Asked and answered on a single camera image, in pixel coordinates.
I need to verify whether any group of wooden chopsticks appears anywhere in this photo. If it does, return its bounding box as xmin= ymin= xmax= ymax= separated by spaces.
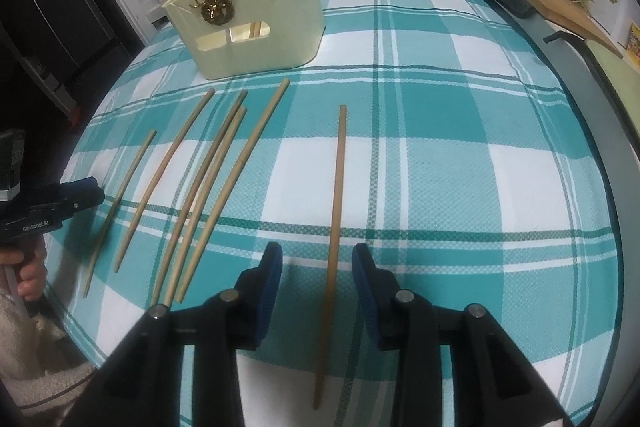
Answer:
xmin=81 ymin=78 xmax=291 ymax=308

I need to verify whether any person's left forearm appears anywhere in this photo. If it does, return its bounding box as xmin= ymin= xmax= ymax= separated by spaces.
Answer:
xmin=0 ymin=289 xmax=96 ymax=408

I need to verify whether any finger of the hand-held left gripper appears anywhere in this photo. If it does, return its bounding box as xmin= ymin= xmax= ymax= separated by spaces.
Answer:
xmin=47 ymin=186 xmax=106 ymax=220
xmin=59 ymin=177 xmax=99 ymax=194

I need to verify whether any person's left hand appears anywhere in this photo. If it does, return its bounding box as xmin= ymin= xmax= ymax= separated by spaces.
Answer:
xmin=0 ymin=243 xmax=49 ymax=303

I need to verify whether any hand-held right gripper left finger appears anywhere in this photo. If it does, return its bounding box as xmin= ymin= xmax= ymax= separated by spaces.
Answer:
xmin=62 ymin=241 xmax=285 ymax=427

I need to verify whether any teal checked tablecloth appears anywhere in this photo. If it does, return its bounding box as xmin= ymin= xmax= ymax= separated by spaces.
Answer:
xmin=42 ymin=0 xmax=628 ymax=427

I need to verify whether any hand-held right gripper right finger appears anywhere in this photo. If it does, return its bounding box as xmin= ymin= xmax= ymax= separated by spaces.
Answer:
xmin=351 ymin=243 xmax=573 ymax=427

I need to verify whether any dark refrigerator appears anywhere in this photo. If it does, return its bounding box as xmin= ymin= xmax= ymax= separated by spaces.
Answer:
xmin=0 ymin=0 xmax=151 ymax=128

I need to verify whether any cream utensil holder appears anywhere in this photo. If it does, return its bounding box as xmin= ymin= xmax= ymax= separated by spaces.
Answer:
xmin=161 ymin=0 xmax=326 ymax=80

